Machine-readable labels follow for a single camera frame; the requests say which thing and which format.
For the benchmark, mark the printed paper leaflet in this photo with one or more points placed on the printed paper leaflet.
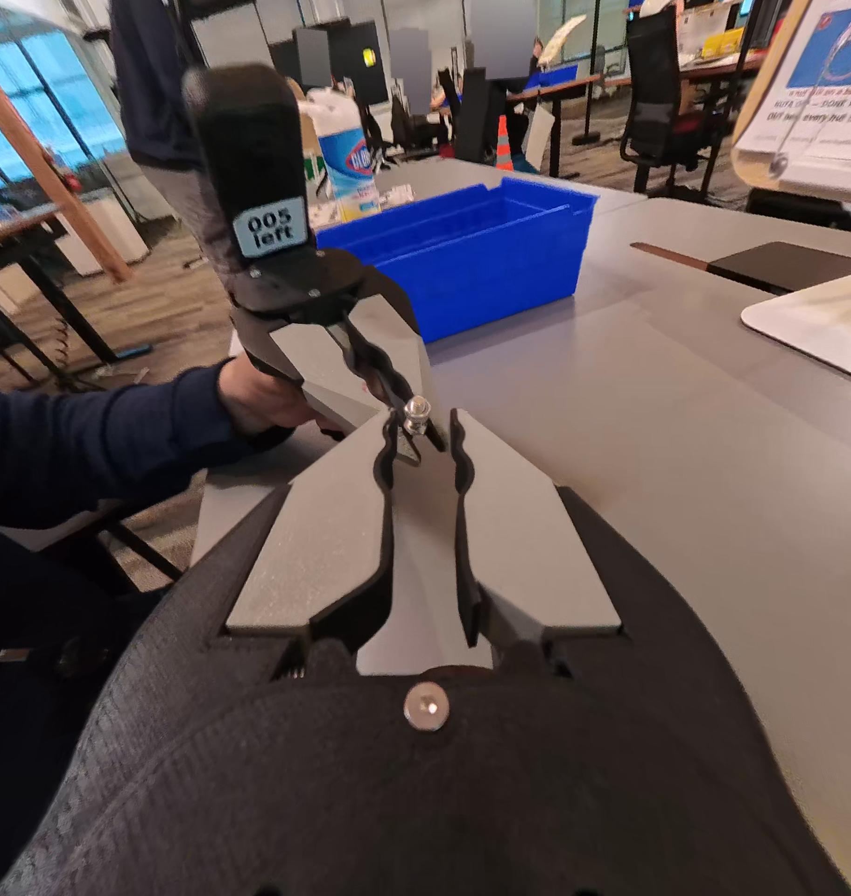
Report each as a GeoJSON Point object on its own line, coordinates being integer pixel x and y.
{"type": "Point", "coordinates": [397, 197]}

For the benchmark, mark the white paper sign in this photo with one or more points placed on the white paper sign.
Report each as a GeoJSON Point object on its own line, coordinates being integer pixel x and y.
{"type": "Point", "coordinates": [562, 38]}

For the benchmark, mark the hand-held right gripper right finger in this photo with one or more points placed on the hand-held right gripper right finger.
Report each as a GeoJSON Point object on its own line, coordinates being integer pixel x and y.
{"type": "Point", "coordinates": [530, 553]}

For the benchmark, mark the yellow storage bins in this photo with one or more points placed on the yellow storage bins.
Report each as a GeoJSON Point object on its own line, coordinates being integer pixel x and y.
{"type": "Point", "coordinates": [723, 43]}

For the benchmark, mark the printed instruction sheet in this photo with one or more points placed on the printed instruction sheet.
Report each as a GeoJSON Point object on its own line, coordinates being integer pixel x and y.
{"type": "Point", "coordinates": [831, 70]}

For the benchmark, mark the black office chair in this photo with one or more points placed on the black office chair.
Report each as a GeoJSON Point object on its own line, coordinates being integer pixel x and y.
{"type": "Point", "coordinates": [649, 70]}

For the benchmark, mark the black leg wooden desk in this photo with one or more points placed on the black leg wooden desk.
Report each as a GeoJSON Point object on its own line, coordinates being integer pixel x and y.
{"type": "Point", "coordinates": [19, 231]}

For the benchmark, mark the white pedestal cabinet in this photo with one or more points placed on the white pedestal cabinet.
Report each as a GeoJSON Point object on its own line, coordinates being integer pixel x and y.
{"type": "Point", "coordinates": [103, 231]}

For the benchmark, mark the orange traffic cone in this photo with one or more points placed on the orange traffic cone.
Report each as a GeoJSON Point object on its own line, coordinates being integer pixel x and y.
{"type": "Point", "coordinates": [505, 150]}

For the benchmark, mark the black wall screen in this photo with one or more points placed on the black wall screen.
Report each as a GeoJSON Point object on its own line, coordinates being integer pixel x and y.
{"type": "Point", "coordinates": [359, 84]}

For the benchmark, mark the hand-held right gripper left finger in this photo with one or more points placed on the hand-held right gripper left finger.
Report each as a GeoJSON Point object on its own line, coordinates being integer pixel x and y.
{"type": "Point", "coordinates": [313, 553]}

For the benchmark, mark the wooden display board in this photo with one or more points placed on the wooden display board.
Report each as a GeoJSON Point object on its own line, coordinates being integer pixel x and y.
{"type": "Point", "coordinates": [744, 164]}

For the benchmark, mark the person's left hand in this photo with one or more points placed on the person's left hand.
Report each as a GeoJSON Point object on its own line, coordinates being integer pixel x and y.
{"type": "Point", "coordinates": [264, 402]}

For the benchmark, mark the person's office chair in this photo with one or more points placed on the person's office chair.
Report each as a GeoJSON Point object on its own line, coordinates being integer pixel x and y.
{"type": "Point", "coordinates": [68, 539]}

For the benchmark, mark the white leaning board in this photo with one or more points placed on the white leaning board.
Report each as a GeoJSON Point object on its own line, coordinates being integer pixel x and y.
{"type": "Point", "coordinates": [539, 140]}

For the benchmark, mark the person's left forearm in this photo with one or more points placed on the person's left forearm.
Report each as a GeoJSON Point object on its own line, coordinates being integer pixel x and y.
{"type": "Point", "coordinates": [103, 448]}

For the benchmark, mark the blue plastic bin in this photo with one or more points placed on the blue plastic bin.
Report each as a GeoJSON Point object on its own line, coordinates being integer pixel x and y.
{"type": "Point", "coordinates": [467, 280]}

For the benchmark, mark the medium steel nut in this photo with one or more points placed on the medium steel nut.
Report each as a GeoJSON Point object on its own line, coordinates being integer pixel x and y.
{"type": "Point", "coordinates": [419, 405]}

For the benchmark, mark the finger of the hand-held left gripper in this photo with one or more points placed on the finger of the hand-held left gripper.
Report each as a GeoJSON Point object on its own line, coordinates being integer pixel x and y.
{"type": "Point", "coordinates": [397, 336]}
{"type": "Point", "coordinates": [320, 371]}

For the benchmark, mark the white hard hat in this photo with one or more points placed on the white hard hat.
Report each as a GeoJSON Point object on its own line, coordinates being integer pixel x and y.
{"type": "Point", "coordinates": [656, 7]}

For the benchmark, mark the small green white sign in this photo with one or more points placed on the small green white sign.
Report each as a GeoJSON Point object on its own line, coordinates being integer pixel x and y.
{"type": "Point", "coordinates": [313, 171]}

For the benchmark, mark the small blue storage bin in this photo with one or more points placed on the small blue storage bin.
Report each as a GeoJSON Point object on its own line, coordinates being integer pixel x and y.
{"type": "Point", "coordinates": [551, 77]}

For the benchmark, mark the disinfecting wipes canister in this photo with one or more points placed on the disinfecting wipes canister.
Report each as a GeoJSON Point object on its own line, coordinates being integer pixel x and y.
{"type": "Point", "coordinates": [352, 175]}

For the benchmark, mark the white stand base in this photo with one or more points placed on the white stand base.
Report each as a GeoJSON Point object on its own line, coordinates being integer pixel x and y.
{"type": "Point", "coordinates": [817, 322]}

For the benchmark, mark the black light stand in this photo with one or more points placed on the black light stand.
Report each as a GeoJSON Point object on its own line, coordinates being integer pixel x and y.
{"type": "Point", "coordinates": [592, 138]}

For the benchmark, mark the black monitor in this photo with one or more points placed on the black monitor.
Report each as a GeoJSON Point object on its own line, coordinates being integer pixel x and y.
{"type": "Point", "coordinates": [765, 21]}

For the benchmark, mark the medium steel hex bolt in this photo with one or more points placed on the medium steel hex bolt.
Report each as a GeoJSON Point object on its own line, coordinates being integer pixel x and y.
{"type": "Point", "coordinates": [416, 422]}

